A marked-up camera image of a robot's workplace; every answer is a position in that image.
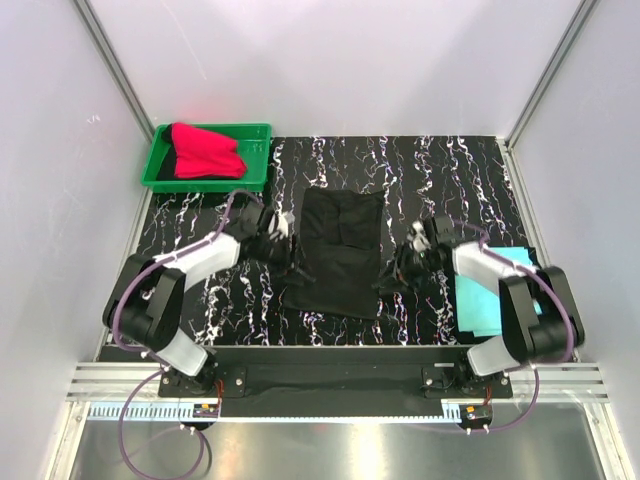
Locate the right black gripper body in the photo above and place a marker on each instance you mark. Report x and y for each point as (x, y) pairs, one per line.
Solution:
(412, 264)

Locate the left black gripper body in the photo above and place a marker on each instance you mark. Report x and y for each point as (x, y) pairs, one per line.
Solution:
(278, 253)

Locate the black t shirt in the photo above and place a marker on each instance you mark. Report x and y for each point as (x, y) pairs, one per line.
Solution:
(338, 253)

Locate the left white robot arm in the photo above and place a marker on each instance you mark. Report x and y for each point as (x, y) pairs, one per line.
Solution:
(143, 311)

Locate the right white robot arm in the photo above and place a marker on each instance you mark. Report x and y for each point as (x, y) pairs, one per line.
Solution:
(539, 317)

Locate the folded teal t shirt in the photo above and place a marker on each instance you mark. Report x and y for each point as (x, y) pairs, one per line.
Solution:
(480, 305)

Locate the black marbled table mat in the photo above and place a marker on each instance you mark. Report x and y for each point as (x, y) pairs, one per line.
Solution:
(462, 177)

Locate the red t shirt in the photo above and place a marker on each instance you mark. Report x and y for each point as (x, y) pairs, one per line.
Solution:
(202, 153)

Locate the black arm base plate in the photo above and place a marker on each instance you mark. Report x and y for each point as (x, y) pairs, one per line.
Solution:
(432, 371)

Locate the white slotted cable duct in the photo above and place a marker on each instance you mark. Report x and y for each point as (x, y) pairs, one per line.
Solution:
(202, 412)

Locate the right aluminium frame post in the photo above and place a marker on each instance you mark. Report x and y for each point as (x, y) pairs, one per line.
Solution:
(568, 39)

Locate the aluminium frame post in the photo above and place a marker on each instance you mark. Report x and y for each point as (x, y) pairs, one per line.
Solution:
(107, 52)
(568, 39)

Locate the left aluminium frame post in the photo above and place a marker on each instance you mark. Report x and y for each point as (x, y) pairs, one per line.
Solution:
(107, 52)

